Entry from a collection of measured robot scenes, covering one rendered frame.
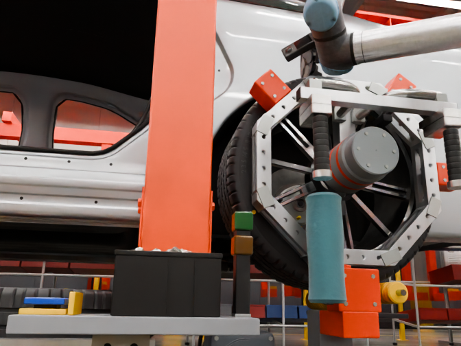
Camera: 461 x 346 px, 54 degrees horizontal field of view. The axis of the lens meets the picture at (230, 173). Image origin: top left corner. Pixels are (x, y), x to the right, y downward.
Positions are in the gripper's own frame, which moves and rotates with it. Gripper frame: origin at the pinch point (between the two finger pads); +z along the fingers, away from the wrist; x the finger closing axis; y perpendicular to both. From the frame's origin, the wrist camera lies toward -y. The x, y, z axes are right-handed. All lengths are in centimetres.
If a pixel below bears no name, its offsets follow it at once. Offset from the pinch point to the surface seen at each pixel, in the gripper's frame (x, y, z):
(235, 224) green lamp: -61, -41, -11
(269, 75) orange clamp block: -11.6, -17.2, -12.2
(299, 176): -1.6, 7.5, 45.3
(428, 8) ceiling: 793, 726, 403
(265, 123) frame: -24.4, -21.7, -5.6
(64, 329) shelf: -76, -74, -10
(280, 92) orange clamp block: -16.5, -15.1, -9.6
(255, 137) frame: -26.2, -24.7, -2.3
